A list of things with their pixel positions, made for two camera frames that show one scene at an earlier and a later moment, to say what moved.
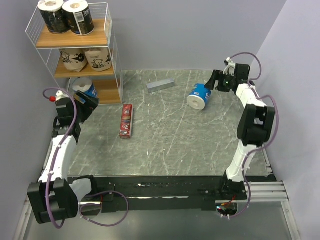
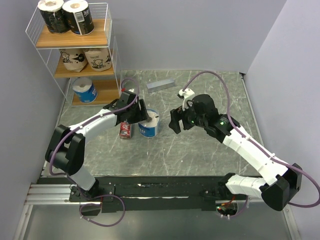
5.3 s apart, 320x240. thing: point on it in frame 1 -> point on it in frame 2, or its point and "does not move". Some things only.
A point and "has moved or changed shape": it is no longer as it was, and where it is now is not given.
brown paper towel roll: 99,58 does not move
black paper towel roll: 79,15 does not move
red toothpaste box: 126,121 does not move
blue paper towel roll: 199,96 has moved or changed shape
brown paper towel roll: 74,59 does not move
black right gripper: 217,75 -> 177,114
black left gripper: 89,106 -> 142,114
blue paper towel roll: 85,85 does not move
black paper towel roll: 56,20 does not move
